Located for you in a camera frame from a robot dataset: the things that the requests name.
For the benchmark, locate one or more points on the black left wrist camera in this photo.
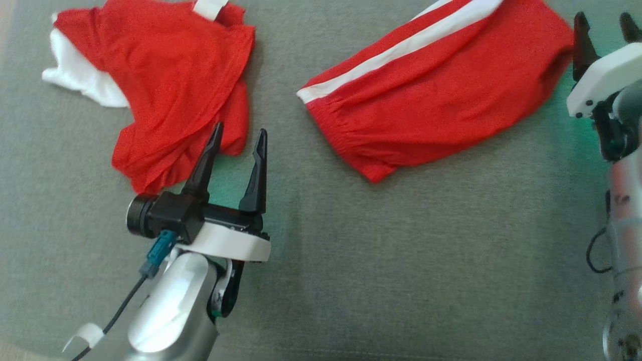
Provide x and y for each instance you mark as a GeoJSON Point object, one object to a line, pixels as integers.
{"type": "Point", "coordinates": [165, 215]}

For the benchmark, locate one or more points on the red shorts with white stripe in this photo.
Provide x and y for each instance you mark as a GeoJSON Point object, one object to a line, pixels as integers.
{"type": "Point", "coordinates": [441, 95]}

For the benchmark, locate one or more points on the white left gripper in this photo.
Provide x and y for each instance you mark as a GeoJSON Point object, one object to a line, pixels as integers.
{"type": "Point", "coordinates": [230, 243]}

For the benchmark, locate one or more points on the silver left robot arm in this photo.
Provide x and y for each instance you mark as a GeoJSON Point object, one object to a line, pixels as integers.
{"type": "Point", "coordinates": [170, 311]}

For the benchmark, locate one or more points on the red and white jersey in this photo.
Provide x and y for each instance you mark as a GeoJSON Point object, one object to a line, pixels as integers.
{"type": "Point", "coordinates": [175, 75]}

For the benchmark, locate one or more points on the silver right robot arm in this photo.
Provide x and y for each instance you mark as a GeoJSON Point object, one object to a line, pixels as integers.
{"type": "Point", "coordinates": [627, 225]}

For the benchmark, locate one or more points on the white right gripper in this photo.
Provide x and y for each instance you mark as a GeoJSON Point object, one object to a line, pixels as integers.
{"type": "Point", "coordinates": [607, 75]}

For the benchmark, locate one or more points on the grey sofa seat cushion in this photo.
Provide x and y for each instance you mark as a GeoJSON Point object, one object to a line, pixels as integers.
{"type": "Point", "coordinates": [401, 260]}

